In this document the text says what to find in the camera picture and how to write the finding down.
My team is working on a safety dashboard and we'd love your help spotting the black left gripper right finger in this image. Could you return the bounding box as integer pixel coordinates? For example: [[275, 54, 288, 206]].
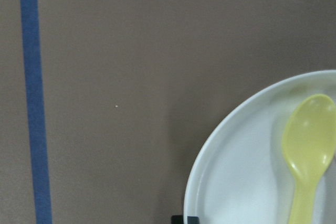
[[187, 216, 200, 224]]

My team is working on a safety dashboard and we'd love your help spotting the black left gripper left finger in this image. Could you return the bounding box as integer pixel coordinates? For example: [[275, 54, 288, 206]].
[[171, 215, 183, 224]]

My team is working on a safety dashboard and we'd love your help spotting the pink plastic spoon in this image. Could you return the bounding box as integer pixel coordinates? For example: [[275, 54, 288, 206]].
[[329, 154, 336, 170]]

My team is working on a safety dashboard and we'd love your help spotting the yellow plastic spoon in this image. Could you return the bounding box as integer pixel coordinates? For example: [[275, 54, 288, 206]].
[[281, 94, 335, 223]]

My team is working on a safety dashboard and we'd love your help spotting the white round plate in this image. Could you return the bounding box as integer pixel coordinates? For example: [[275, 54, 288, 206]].
[[183, 70, 335, 223]]

